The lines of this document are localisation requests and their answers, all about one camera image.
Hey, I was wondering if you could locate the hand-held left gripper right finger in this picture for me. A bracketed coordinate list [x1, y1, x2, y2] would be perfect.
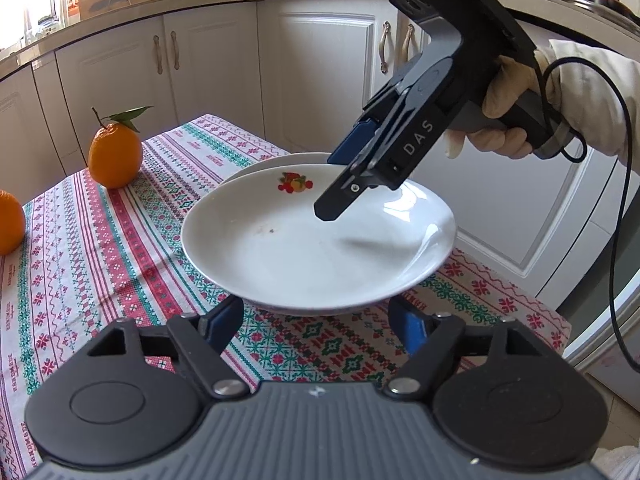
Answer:
[384, 299, 540, 402]

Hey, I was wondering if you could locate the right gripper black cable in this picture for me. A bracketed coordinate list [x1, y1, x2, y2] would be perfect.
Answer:
[537, 57, 640, 378]

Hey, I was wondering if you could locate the dark pot lid red knob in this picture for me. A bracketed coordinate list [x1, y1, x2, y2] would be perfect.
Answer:
[570, 0, 640, 41]

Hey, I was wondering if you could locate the person's right hand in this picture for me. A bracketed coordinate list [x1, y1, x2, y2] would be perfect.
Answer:
[445, 51, 553, 160]

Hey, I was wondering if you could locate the white plate fruit print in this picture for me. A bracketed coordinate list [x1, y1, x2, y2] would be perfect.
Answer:
[181, 165, 457, 317]
[220, 151, 346, 188]

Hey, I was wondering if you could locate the orange with leafy stem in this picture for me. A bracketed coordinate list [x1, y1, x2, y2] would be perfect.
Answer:
[88, 106, 155, 190]

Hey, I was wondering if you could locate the patterned red green tablecloth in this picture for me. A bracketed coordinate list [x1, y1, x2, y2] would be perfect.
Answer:
[0, 114, 573, 480]

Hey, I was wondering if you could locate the kitchen window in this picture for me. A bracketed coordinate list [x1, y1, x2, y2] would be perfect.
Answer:
[0, 0, 81, 56]

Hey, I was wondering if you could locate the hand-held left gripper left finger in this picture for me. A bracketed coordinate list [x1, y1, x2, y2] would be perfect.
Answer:
[85, 297, 249, 402]

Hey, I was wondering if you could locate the orange without leaves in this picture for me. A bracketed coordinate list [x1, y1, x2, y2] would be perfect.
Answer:
[0, 190, 26, 256]

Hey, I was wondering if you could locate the person's light clothing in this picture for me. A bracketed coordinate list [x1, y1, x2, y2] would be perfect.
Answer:
[595, 442, 640, 480]

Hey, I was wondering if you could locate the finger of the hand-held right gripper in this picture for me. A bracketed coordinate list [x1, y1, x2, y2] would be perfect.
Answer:
[327, 67, 426, 167]
[314, 167, 386, 222]

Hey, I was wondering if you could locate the beige kitchen countertop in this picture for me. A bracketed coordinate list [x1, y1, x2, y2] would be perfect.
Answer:
[0, 0, 640, 81]

